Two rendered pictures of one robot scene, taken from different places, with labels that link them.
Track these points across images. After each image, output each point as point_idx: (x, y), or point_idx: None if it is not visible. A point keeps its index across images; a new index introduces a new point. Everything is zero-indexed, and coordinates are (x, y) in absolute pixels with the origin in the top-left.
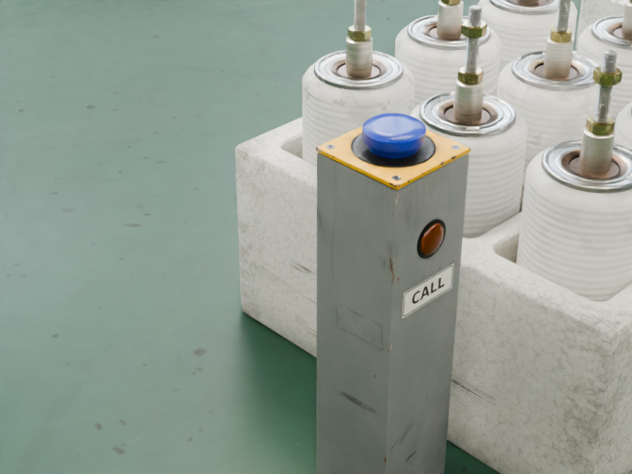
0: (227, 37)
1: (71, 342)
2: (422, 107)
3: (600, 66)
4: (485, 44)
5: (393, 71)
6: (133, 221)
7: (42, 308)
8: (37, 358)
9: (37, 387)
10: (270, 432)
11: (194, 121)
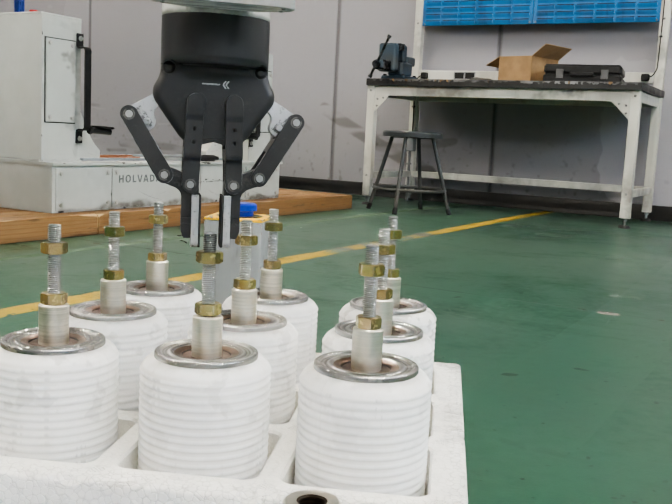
0: None
1: (507, 478)
2: (302, 292)
3: (164, 215)
4: (332, 330)
5: (361, 305)
6: None
7: (560, 487)
8: (506, 468)
9: (479, 459)
10: None
11: None
